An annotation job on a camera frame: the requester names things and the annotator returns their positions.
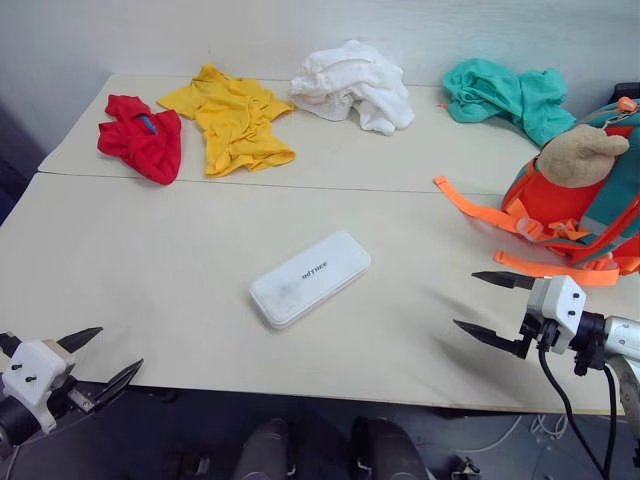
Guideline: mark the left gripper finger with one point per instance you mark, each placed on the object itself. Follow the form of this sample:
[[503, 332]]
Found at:
[[117, 385], [77, 341]]

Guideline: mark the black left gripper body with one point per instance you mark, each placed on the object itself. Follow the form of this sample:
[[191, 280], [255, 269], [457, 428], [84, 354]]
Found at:
[[61, 392]]

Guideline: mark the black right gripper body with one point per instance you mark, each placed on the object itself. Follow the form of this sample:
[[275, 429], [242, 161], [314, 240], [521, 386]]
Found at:
[[542, 332]]

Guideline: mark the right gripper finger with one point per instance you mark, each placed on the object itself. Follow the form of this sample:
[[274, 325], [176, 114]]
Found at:
[[495, 339], [507, 280]]

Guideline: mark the orange teal plush backpack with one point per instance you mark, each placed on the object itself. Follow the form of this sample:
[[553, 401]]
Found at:
[[565, 197]]

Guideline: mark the white rectangular case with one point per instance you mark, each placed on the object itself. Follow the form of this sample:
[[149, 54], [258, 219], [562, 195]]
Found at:
[[310, 280]]

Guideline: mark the black plastic container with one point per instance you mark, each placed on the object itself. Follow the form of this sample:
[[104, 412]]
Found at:
[[627, 91]]

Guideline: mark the dark rounded shape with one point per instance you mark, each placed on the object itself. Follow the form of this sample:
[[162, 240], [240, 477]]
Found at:
[[267, 450]]

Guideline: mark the teal crumpled shirt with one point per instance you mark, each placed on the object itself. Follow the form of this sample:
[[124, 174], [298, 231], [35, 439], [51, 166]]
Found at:
[[505, 97]]

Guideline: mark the dark blue furniture piece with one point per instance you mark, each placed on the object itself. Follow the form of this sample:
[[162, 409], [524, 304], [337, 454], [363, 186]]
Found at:
[[12, 165]]

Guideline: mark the red crumpled shirt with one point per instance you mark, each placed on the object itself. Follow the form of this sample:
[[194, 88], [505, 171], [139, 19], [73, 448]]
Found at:
[[150, 145]]

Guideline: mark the white crumpled shirt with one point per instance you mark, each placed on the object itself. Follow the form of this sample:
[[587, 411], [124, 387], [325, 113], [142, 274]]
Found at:
[[360, 85]]

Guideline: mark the yellow crumpled shirt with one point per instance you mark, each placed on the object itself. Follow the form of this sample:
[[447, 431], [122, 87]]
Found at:
[[235, 125]]

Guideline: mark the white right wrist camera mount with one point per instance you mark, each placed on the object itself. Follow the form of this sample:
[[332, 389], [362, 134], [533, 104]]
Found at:
[[557, 300]]

